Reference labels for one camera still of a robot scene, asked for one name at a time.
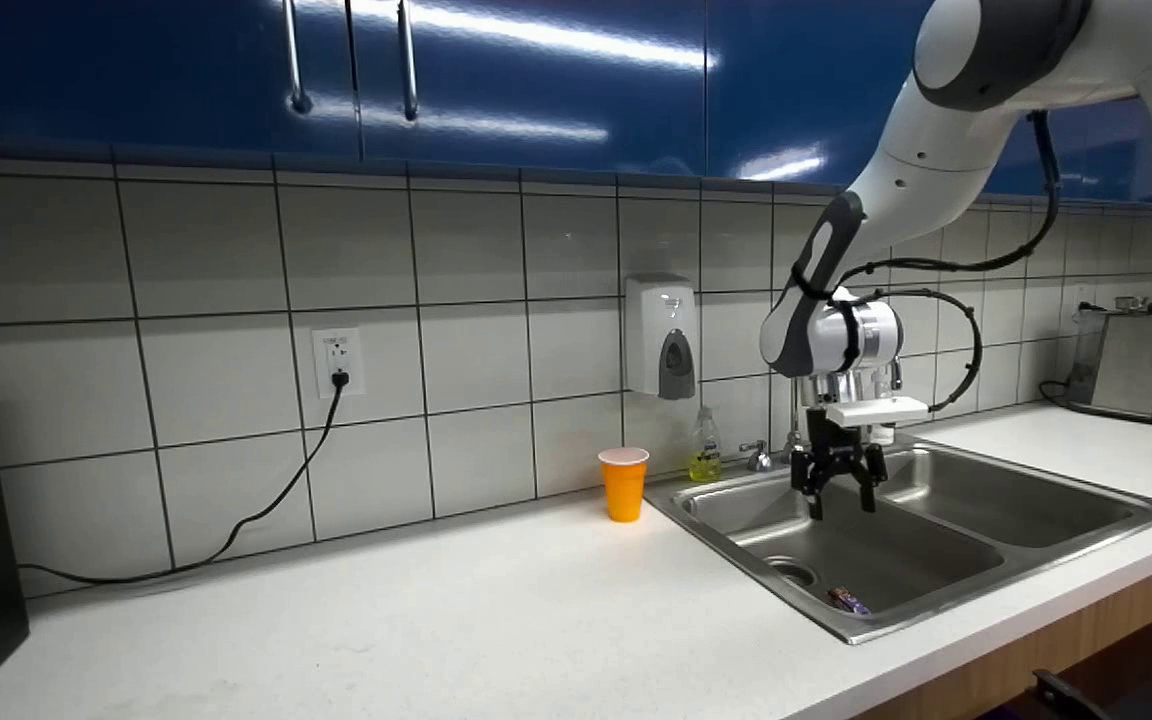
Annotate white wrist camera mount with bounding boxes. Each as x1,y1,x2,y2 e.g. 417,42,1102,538
819,389,938,436

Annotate wooden counter base cabinet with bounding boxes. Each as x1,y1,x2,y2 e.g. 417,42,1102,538
851,554,1152,720

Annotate black chair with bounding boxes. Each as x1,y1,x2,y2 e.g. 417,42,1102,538
1029,665,1152,720

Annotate silver cabinet door handle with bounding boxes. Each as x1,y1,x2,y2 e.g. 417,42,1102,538
282,0,317,120
392,0,425,124

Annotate white wall power outlet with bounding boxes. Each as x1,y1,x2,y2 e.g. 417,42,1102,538
311,325,367,396

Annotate stainless steel double sink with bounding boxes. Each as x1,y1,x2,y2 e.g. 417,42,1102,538
645,436,1152,649

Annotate white wall soap dispenser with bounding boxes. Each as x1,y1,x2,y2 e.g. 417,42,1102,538
621,272,703,408

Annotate orange plastic cup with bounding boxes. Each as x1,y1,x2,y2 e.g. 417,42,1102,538
595,446,654,525

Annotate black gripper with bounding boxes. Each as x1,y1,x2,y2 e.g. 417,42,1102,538
788,403,894,525

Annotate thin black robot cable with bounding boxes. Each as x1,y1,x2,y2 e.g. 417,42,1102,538
832,108,1063,420

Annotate green dish soap bottle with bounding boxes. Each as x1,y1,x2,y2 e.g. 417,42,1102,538
686,403,727,490

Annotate black power cord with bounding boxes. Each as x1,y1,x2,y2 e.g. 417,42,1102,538
16,368,357,592

